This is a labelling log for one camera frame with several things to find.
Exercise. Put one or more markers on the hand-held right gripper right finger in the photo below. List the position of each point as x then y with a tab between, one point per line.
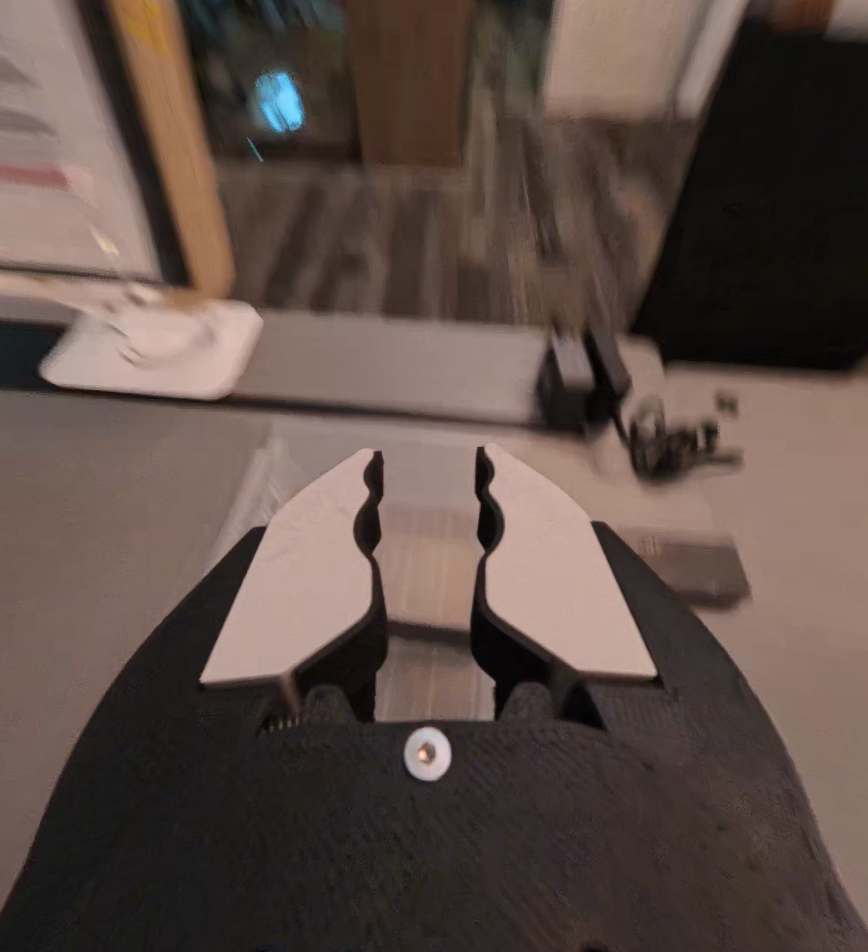
560	587

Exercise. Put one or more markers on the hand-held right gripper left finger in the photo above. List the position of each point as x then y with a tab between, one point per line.
300	580

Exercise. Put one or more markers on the clear plastic bin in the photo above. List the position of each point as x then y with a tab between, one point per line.
426	565

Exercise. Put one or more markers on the dark grey flat device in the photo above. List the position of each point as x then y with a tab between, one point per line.
690	569

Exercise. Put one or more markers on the black power adapter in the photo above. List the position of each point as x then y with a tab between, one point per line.
579	379

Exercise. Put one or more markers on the black panel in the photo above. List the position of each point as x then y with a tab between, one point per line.
791	208

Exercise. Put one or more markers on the wood framed paper sign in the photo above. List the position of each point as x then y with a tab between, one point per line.
54	149

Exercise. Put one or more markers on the wooden post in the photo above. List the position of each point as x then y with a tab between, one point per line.
411	82

